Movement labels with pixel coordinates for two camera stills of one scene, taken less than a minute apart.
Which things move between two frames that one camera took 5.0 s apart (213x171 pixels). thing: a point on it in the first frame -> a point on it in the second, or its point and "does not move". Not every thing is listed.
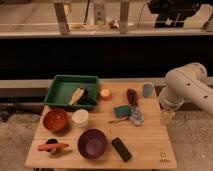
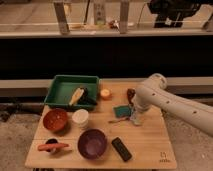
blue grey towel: (136, 116) does not move
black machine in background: (172, 13) does not move
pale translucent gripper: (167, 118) -> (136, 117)
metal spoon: (118, 121) does not move
